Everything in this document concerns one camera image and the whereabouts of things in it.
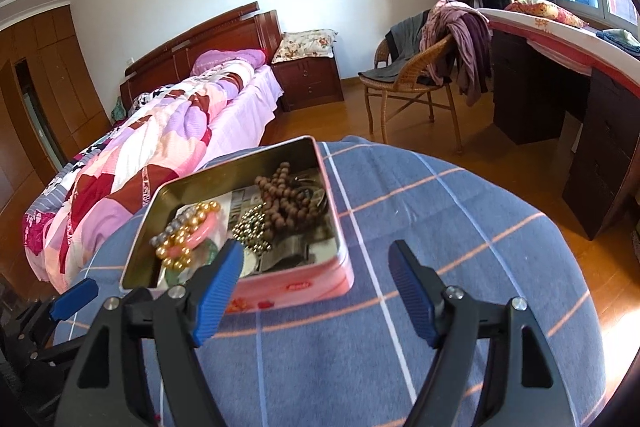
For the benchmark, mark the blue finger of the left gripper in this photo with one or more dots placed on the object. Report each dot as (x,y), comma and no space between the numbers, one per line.
(73,300)

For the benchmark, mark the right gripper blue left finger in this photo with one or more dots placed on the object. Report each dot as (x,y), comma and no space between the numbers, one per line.
(107,383)

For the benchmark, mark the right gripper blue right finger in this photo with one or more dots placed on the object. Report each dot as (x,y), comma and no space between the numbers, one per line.
(522,384)

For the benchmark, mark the pink bangle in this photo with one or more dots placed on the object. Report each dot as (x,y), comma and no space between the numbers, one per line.
(198,228)

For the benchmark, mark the pink tin box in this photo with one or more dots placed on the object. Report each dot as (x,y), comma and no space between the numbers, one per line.
(275,201)

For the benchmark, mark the silver wrist watch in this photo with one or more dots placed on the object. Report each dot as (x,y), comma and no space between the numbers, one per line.
(293,252)

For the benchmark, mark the blue plaid tablecloth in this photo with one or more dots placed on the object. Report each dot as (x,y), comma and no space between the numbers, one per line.
(355,360)

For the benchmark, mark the wooden wardrobe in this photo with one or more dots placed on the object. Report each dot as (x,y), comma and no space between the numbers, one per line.
(49,107)

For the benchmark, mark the bed with patchwork quilt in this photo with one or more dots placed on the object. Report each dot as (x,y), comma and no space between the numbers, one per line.
(182,128)

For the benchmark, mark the purple pillow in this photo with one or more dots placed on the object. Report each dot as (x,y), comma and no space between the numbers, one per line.
(212,58)

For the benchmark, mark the dark wooden desk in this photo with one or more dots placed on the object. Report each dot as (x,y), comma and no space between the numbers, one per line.
(544,71)

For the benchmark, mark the wooden headboard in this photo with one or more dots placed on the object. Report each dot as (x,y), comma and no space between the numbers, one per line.
(245,27)

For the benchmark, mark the dark wooden nightstand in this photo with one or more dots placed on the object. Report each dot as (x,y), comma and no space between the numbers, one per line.
(308,82)

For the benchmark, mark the wicker chair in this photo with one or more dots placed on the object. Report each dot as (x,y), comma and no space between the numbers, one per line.
(405,90)

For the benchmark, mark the floral cushion on nightstand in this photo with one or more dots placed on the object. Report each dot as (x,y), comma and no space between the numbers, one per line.
(296,46)

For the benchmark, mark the floral pillow on desk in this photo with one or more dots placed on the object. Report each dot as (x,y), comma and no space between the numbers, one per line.
(548,10)

